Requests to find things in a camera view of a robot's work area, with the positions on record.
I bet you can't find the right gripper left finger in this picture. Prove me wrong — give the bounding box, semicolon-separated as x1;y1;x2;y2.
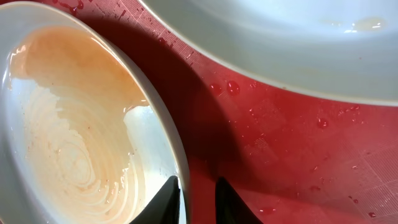
129;175;180;224

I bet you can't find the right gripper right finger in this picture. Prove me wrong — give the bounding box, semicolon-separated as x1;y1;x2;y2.
215;177;262;224

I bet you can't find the white plate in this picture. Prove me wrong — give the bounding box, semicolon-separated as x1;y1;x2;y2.
141;0;397;106
1;1;190;223

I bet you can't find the red plastic tray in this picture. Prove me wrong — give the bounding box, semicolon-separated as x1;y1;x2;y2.
47;0;397;223

